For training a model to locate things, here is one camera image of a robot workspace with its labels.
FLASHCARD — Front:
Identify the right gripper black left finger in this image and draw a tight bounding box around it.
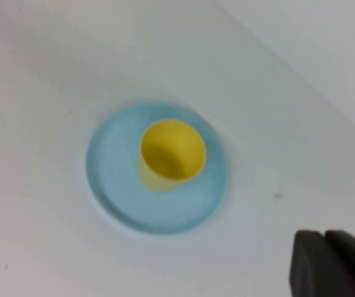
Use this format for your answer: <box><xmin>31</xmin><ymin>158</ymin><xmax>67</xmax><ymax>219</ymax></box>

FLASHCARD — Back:
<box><xmin>290</xmin><ymin>230</ymin><xmax>355</xmax><ymax>297</ymax></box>

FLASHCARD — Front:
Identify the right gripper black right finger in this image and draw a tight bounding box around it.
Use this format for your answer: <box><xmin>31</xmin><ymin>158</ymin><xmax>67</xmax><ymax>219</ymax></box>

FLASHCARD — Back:
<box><xmin>324</xmin><ymin>229</ymin><xmax>355</xmax><ymax>273</ymax></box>

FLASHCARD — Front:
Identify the yellow plastic cup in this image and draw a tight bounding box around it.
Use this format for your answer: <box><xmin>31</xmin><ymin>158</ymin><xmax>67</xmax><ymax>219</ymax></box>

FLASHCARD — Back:
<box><xmin>136</xmin><ymin>119</ymin><xmax>208</xmax><ymax>192</ymax></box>

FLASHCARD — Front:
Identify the light blue round plate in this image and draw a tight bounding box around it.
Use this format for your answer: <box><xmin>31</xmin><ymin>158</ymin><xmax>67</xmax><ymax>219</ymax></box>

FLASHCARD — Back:
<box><xmin>85</xmin><ymin>100</ymin><xmax>229</xmax><ymax>236</ymax></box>

